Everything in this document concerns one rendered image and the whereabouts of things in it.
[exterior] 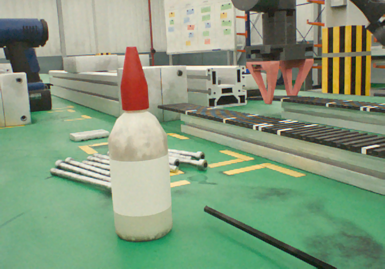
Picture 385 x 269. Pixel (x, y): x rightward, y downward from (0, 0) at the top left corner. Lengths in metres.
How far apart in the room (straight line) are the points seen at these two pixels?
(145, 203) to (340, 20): 4.11
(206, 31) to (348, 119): 6.20
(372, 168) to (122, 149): 0.19
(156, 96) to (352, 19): 3.50
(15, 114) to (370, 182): 0.64
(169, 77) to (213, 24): 5.98
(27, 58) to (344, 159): 0.83
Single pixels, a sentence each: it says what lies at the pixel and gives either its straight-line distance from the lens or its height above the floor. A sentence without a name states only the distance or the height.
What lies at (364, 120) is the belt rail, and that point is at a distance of 0.60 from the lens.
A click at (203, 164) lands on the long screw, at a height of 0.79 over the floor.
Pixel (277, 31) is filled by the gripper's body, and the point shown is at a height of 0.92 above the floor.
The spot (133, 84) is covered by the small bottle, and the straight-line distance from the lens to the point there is 0.25.
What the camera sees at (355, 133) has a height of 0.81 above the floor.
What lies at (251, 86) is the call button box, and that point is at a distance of 1.01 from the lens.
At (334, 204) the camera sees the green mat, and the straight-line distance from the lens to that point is 0.32.
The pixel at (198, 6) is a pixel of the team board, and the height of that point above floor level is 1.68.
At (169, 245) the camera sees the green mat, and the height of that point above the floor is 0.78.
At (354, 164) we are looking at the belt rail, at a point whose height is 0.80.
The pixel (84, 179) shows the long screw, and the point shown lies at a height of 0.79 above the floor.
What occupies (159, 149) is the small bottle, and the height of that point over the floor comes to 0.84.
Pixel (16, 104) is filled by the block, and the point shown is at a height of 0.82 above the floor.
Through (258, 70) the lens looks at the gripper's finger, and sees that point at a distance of 0.72.
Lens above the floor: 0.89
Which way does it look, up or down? 9 degrees down
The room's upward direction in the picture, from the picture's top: 3 degrees counter-clockwise
